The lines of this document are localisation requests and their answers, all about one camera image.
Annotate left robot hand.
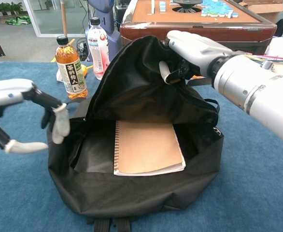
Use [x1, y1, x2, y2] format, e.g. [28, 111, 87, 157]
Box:
[0, 78, 71, 155]

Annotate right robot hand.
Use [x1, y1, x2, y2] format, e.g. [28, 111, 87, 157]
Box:
[158, 30, 233, 85]

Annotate brown spiral notebook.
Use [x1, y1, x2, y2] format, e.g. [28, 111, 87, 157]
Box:
[113, 120, 186, 176]

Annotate black fabric backpack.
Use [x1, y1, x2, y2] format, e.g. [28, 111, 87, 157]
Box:
[46, 35, 226, 232]

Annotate green and white wrapper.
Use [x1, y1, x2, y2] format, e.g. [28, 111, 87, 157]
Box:
[5, 15, 32, 26]

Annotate brown mahjong table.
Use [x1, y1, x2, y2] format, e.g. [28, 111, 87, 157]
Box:
[119, 0, 277, 56]

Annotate blue mahjong tile pile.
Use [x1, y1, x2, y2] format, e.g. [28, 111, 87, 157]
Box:
[200, 0, 239, 19]

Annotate amber tea bottle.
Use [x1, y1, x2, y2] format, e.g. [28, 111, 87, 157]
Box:
[55, 35, 88, 100]

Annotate cardboard box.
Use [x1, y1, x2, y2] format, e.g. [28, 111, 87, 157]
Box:
[238, 0, 283, 24]

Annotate small yellow plastic object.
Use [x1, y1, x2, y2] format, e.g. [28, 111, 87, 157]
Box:
[80, 64, 94, 78]

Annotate row of potted plants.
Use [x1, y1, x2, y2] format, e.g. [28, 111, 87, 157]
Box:
[0, 1, 23, 17]

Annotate wooden pole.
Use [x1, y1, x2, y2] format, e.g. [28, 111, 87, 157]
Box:
[60, 0, 68, 36]

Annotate pink drink bottle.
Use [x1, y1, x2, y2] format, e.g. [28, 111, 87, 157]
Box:
[87, 17, 111, 81]

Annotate blue grey robot stand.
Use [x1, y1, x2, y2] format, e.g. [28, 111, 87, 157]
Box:
[85, 0, 122, 61]

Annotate blue table cloth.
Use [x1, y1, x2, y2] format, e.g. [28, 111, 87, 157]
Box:
[0, 61, 283, 232]

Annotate white glass door frame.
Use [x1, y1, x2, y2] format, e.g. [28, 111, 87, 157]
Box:
[23, 0, 91, 38]

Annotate pink yellow wire bundle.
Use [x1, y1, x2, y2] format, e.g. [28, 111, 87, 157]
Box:
[246, 54, 283, 62]

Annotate tangled floor cables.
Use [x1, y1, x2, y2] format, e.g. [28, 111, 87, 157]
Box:
[76, 37, 90, 61]

